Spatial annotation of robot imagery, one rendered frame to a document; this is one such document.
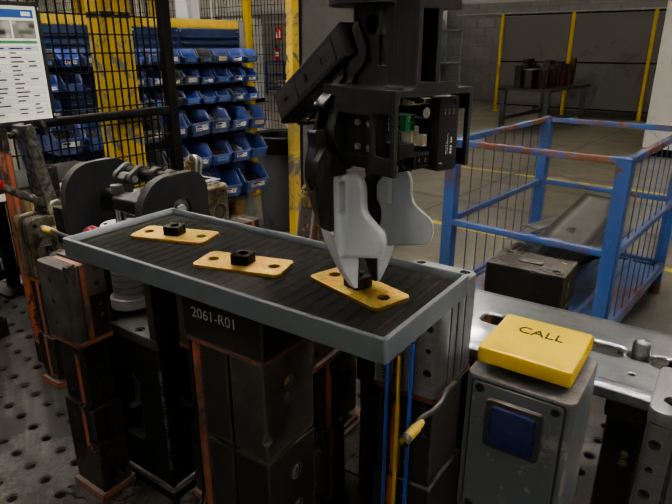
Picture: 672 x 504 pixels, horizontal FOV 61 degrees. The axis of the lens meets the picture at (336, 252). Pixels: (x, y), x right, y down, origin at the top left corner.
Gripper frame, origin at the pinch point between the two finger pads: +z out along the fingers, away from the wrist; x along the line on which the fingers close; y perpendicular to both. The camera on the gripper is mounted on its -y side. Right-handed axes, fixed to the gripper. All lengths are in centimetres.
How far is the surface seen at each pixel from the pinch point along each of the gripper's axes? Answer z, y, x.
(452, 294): 2.1, 5.4, 5.0
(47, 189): 8, -81, -6
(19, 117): 1, -143, 2
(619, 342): 18.2, 4.5, 38.5
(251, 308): 2.3, -2.6, -8.4
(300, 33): -24, -282, 192
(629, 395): 18.2, 10.7, 28.2
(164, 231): 1.3, -22.0, -7.1
